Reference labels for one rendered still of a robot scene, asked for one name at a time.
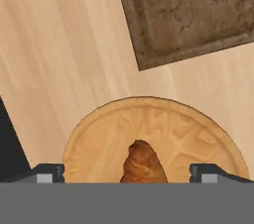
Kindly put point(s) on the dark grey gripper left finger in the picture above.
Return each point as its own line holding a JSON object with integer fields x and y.
{"x": 49, "y": 170}

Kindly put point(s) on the dark brown cutting board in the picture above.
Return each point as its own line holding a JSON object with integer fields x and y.
{"x": 185, "y": 13}

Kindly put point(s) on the brown croissant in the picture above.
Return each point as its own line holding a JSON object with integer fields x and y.
{"x": 143, "y": 165}

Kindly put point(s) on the round tan wooden plate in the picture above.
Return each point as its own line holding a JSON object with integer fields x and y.
{"x": 172, "y": 135}

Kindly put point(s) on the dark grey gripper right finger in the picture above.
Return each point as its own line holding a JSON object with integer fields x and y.
{"x": 204, "y": 170}

